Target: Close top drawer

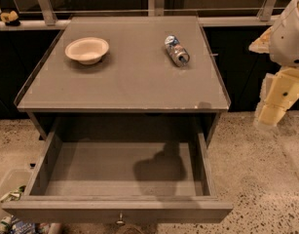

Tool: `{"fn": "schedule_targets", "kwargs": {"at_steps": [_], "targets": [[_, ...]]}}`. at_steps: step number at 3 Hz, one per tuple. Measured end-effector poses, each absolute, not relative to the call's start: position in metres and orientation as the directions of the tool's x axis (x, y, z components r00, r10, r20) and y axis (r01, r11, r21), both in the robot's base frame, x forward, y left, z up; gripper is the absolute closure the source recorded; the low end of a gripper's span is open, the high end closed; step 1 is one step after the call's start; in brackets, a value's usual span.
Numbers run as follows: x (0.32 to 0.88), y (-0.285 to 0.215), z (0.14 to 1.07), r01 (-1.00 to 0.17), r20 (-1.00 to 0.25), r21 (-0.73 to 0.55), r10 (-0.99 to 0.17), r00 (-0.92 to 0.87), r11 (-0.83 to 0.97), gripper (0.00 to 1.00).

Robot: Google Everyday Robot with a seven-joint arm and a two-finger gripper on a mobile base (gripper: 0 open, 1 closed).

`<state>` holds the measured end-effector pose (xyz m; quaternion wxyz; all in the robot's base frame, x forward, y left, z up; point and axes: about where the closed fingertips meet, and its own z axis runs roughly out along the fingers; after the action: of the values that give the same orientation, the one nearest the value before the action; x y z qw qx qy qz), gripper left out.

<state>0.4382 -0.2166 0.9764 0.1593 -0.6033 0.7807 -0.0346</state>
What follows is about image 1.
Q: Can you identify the grey top drawer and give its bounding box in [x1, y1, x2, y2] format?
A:
[1, 115, 234, 225]

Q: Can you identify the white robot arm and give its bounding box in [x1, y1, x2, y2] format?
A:
[248, 0, 299, 128]

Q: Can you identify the grey cabinet with glass top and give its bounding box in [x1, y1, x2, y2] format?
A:
[14, 15, 232, 140]

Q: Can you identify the metal drawer knob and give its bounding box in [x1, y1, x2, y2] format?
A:
[116, 213, 126, 226]

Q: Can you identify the crushed blue drink can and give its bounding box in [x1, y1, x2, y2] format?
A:
[165, 35, 190, 67]

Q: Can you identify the white paper bowl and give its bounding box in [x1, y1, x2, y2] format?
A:
[65, 37, 109, 65]

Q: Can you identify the clear plastic bin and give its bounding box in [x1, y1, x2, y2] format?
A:
[0, 170, 35, 234]

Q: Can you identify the yellow and black small object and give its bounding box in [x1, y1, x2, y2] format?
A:
[0, 11, 20, 26]

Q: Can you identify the green white snack packet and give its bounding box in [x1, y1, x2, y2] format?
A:
[0, 185, 25, 203]

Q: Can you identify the blue snack packet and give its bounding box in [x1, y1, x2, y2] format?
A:
[0, 216, 51, 234]

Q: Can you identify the grey metal window frame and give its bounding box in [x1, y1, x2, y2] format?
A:
[0, 0, 291, 30]

